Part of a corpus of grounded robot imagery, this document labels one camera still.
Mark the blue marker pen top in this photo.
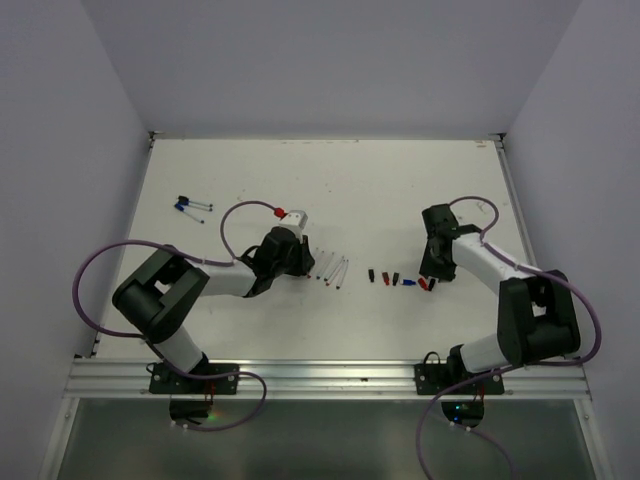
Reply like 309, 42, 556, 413
177, 195, 213, 211

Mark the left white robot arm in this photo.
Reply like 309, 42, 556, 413
112, 226, 315, 393

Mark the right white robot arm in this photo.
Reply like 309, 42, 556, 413
419, 204, 581, 393

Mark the right controller board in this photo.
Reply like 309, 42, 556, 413
441, 401, 485, 428

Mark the controller board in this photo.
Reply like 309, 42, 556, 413
441, 401, 485, 428
169, 400, 213, 425

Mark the left controller board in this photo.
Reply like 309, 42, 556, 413
169, 400, 213, 425

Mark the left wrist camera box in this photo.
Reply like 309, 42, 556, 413
278, 210, 308, 243

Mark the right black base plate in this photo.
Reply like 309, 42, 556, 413
413, 363, 505, 396

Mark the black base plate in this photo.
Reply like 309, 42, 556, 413
148, 363, 239, 396
413, 363, 505, 396

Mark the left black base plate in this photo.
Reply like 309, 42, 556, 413
148, 363, 239, 396

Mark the aluminium mounting rail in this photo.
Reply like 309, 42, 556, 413
63, 358, 590, 400

